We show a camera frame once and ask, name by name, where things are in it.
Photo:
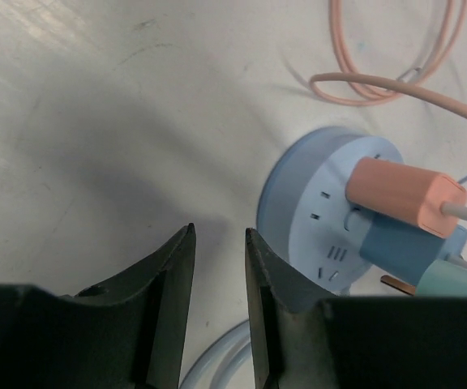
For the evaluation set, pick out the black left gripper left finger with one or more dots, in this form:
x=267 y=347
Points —
x=124 y=332

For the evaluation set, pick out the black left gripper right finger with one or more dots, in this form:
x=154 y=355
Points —
x=303 y=336

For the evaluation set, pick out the round blue power strip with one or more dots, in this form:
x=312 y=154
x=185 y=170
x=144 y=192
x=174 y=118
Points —
x=303 y=213

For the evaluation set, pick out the blue charger plug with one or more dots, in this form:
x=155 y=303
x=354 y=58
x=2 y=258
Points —
x=405 y=251

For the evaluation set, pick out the teal charger plug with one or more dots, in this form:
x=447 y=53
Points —
x=441 y=279

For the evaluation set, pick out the orange pink charger plug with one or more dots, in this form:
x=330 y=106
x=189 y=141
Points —
x=406 y=193

